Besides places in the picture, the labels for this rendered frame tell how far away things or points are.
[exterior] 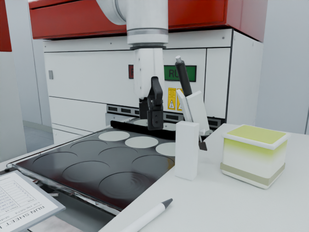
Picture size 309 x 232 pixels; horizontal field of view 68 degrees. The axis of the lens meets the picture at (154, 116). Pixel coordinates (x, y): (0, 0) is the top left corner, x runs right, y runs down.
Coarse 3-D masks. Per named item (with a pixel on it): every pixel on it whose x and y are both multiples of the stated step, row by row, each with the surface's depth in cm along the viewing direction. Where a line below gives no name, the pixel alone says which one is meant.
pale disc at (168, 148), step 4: (160, 144) 67; (164, 144) 67; (168, 144) 67; (172, 144) 67; (156, 148) 63; (160, 148) 63; (164, 148) 63; (168, 148) 63; (172, 148) 63; (160, 152) 61; (164, 152) 61; (168, 152) 61; (172, 152) 61
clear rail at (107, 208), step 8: (24, 168) 51; (32, 176) 48; (40, 176) 48; (48, 184) 45; (56, 184) 45; (64, 192) 43; (72, 192) 42; (80, 192) 42; (80, 200) 41; (88, 200) 40; (96, 208) 39; (104, 208) 38; (112, 208) 37
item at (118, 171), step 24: (72, 144) 66; (96, 144) 67; (120, 144) 66; (48, 168) 52; (72, 168) 52; (96, 168) 52; (120, 168) 52; (144, 168) 52; (168, 168) 52; (96, 192) 42; (120, 192) 42
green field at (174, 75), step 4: (164, 68) 71; (168, 68) 70; (172, 68) 70; (188, 68) 67; (192, 68) 66; (164, 72) 72; (168, 72) 71; (172, 72) 70; (176, 72) 69; (188, 72) 67; (192, 72) 67; (164, 76) 72; (168, 76) 71; (172, 76) 70; (176, 76) 70; (188, 76) 68; (192, 76) 67; (192, 80) 67
